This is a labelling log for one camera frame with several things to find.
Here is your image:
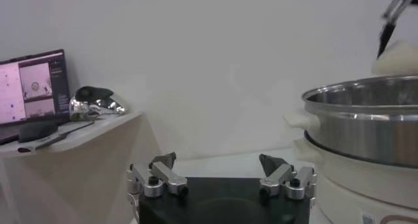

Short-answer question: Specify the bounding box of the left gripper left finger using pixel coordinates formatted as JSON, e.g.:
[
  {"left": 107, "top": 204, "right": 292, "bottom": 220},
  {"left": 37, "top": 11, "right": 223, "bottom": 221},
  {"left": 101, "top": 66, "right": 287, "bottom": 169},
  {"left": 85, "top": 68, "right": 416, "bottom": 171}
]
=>
[{"left": 126, "top": 152, "right": 189, "bottom": 199}]

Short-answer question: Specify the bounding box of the perforated steel steamer basket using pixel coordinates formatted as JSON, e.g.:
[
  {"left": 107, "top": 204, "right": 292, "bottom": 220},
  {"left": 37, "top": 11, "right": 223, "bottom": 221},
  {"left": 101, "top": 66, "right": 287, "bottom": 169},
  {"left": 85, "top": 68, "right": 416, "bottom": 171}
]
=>
[{"left": 283, "top": 75, "right": 418, "bottom": 169}]

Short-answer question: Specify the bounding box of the thin black cable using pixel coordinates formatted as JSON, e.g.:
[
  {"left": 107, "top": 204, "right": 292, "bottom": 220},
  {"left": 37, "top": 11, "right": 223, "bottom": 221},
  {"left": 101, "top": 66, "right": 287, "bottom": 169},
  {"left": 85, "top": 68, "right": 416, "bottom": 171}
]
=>
[{"left": 18, "top": 120, "right": 95, "bottom": 153}]

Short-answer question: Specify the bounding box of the shiny chrome headset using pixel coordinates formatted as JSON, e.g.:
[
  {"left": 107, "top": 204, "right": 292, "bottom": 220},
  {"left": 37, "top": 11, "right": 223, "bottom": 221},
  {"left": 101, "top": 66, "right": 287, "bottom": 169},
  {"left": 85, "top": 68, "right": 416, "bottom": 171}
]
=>
[{"left": 69, "top": 86, "right": 127, "bottom": 121}]

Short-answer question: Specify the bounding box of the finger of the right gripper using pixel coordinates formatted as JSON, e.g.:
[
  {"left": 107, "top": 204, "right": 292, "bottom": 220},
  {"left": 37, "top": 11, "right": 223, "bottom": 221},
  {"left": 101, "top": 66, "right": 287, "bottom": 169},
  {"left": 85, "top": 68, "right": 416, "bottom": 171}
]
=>
[{"left": 377, "top": 0, "right": 418, "bottom": 59}]

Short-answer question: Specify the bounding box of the white side table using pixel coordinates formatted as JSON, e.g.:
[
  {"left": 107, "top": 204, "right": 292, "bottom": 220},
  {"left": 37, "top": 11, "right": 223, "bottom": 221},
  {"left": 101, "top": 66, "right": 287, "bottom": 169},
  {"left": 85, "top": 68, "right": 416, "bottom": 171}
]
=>
[{"left": 0, "top": 110, "right": 163, "bottom": 224}]

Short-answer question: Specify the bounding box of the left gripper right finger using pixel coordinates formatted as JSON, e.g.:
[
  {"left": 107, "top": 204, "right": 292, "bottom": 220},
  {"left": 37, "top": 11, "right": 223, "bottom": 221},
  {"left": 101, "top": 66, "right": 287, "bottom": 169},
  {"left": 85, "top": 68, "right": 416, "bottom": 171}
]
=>
[{"left": 259, "top": 153, "right": 318, "bottom": 200}]

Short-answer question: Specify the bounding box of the black computer mouse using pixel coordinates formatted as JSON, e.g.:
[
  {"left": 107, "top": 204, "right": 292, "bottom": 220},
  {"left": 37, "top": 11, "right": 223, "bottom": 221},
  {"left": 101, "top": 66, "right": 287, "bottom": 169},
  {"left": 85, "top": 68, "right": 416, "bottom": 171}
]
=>
[{"left": 18, "top": 120, "right": 60, "bottom": 144}]

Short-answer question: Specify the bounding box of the white steamed baozi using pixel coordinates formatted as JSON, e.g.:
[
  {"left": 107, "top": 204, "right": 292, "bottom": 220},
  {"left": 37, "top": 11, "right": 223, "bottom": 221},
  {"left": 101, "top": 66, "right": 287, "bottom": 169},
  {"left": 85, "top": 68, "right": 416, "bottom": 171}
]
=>
[{"left": 372, "top": 39, "right": 418, "bottom": 78}]

